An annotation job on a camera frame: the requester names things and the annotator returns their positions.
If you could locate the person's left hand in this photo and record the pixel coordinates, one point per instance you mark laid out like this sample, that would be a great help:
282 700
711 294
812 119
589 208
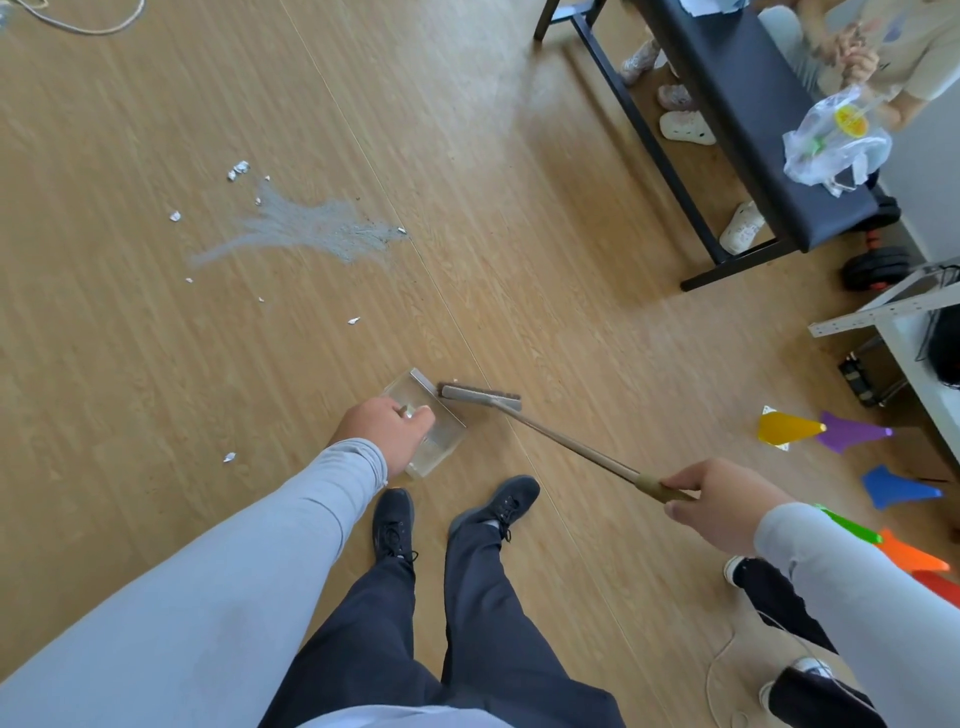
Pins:
382 435

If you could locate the person's right hand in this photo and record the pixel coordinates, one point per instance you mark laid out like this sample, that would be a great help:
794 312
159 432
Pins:
720 502

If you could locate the clear plastic dustpan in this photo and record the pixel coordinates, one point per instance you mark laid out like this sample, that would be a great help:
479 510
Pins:
442 442

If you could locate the person's left forearm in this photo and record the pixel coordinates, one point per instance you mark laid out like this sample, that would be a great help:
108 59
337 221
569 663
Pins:
210 600

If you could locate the person's left leg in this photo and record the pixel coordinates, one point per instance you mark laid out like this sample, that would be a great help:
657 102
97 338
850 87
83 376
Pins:
360 637

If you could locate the person's leg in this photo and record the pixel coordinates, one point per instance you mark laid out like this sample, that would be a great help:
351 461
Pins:
495 637
360 637

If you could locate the person's right leg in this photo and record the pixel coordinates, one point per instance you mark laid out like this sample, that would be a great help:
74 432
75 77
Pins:
495 637

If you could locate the person's light grey shirt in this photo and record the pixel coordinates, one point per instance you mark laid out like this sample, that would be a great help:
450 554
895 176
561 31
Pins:
390 718

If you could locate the black left shoe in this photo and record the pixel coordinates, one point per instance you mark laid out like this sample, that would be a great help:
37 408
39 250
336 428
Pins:
394 525

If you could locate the black shoe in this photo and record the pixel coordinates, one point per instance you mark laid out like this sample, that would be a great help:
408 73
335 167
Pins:
394 525
499 510

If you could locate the yellow cone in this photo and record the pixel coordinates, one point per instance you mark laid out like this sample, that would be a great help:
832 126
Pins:
784 429

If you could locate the green cone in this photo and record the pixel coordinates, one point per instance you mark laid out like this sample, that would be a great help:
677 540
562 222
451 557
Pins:
855 527

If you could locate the black right shoe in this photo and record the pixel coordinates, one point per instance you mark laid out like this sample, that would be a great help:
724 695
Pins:
499 510

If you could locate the purple cone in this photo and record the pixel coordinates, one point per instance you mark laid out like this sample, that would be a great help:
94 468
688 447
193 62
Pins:
847 433

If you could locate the blue cone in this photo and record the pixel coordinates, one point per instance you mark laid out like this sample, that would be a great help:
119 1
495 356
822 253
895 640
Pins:
892 487

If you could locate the orange cone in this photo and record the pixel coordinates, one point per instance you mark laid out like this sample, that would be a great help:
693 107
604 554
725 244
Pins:
904 555

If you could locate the red cone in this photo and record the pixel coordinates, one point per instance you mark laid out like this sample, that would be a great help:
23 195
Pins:
941 586

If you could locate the white storage shelf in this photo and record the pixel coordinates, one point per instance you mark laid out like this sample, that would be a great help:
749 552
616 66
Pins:
911 349

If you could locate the white clog slipper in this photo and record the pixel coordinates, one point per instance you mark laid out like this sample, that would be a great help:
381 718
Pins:
686 127
742 226

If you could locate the black dumbbell red mark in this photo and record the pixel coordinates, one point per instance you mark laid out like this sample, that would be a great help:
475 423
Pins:
885 211
877 268

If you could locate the clear plastic bag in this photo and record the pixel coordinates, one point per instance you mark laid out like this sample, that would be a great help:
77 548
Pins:
825 150

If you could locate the black padded bench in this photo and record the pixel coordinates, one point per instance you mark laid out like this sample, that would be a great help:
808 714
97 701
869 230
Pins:
750 97

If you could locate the pale folded paper sheet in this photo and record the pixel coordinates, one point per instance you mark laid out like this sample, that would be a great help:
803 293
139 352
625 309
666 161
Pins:
705 6

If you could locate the small black metal frame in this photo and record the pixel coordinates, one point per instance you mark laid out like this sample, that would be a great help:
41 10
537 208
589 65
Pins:
855 379

